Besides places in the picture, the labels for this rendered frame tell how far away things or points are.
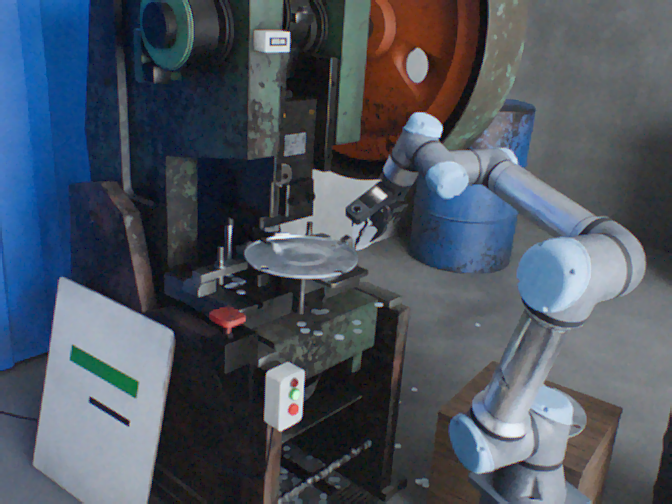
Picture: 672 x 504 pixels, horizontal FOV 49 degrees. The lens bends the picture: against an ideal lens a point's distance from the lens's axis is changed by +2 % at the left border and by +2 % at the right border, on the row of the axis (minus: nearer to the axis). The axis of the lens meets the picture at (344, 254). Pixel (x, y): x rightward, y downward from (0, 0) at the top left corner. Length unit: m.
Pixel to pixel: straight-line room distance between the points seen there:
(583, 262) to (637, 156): 3.69
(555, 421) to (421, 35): 1.03
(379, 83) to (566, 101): 3.06
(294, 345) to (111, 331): 0.56
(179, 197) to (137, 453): 0.69
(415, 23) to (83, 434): 1.45
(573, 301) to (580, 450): 0.89
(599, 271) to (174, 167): 1.10
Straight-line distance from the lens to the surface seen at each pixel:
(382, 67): 2.07
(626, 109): 4.89
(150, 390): 2.00
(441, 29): 1.95
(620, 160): 4.93
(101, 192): 2.03
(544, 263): 1.22
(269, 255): 1.85
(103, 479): 2.22
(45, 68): 2.74
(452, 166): 1.48
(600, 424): 2.19
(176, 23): 1.59
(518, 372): 1.36
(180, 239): 1.97
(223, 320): 1.56
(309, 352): 1.82
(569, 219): 1.40
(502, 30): 1.85
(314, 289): 1.85
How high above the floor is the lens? 1.45
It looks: 21 degrees down
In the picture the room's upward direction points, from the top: 4 degrees clockwise
